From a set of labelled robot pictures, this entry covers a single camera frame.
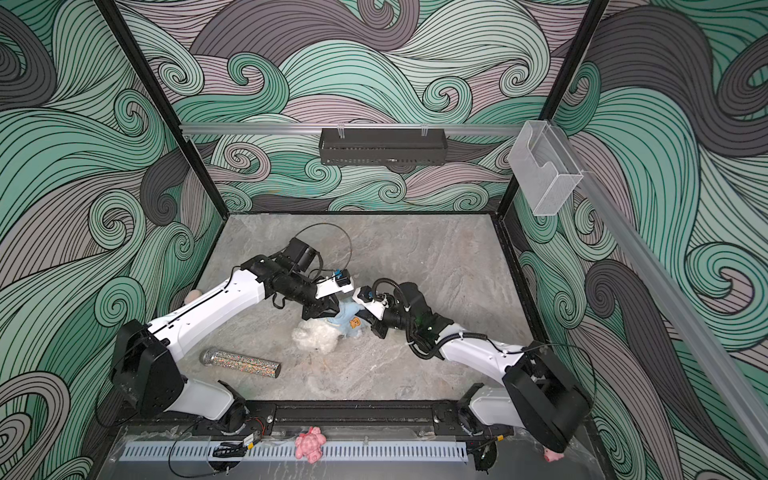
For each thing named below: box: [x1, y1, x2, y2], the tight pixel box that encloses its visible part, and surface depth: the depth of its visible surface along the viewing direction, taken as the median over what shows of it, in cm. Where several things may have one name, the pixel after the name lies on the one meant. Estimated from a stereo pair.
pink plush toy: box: [295, 426, 327, 464], surface depth 68 cm
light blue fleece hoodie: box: [320, 296, 373, 338], surface depth 77 cm
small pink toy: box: [543, 448, 565, 463], surface depth 68 cm
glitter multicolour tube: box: [199, 348, 282, 379], surface depth 81 cm
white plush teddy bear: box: [292, 318, 342, 354], surface depth 78 cm
